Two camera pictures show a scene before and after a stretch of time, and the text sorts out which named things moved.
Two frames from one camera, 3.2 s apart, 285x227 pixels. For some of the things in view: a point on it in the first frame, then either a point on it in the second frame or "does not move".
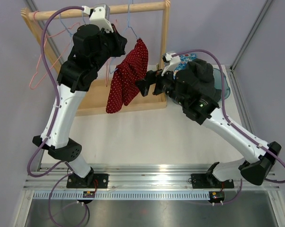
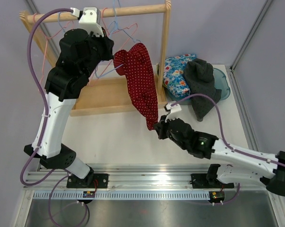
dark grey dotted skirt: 202,72 does not move
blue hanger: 70,34 to 58,20
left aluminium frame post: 42,24 does not move
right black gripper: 151,77 to 161,126
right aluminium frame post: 250,35 does not move
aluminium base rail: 138,177 does not move
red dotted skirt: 124,87 to 137,65
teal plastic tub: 218,78 does not move
